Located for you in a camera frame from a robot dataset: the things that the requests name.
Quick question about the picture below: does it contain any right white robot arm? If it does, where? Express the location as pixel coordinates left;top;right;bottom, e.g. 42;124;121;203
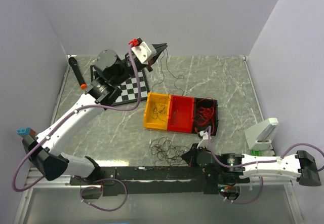
181;144;321;186

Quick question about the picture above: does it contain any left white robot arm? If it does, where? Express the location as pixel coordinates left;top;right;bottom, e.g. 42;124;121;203
22;39;168;184

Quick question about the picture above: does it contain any black and white chessboard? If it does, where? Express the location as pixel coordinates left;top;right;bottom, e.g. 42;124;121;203
84;65;149;106

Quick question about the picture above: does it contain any black plastic bin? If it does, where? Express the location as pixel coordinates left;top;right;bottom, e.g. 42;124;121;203
192;97;218;136

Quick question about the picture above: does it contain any yellow plastic bin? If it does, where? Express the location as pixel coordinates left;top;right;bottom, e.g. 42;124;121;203
143;92;171;130

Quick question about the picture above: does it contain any red plastic bin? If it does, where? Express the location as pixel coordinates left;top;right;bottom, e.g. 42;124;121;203
167;95;194;133

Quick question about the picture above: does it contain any green small block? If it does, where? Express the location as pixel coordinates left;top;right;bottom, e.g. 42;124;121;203
250;150;262;157

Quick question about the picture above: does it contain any black marker orange cap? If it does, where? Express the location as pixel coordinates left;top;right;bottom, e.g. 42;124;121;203
68;57;87;90

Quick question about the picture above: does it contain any blue and brown block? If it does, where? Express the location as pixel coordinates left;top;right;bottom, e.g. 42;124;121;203
17;128;36;144

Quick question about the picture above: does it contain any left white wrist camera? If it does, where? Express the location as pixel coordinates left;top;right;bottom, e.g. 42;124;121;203
129;38;157;64

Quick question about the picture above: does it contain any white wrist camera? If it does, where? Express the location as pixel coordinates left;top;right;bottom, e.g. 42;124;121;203
197;130;210;147
129;38;157;64

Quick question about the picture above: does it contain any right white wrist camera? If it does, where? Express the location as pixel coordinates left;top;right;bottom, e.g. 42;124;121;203
197;130;210;147

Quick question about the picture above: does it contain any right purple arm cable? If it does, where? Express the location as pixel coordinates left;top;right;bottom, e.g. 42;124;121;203
206;126;324;169

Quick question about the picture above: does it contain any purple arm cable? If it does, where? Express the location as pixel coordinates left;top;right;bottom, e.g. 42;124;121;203
12;45;142;192
206;126;324;169

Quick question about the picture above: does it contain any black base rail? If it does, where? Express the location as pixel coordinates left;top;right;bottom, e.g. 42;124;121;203
70;166;250;196

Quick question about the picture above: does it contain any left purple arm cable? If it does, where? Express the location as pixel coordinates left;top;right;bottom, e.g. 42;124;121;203
12;45;142;192

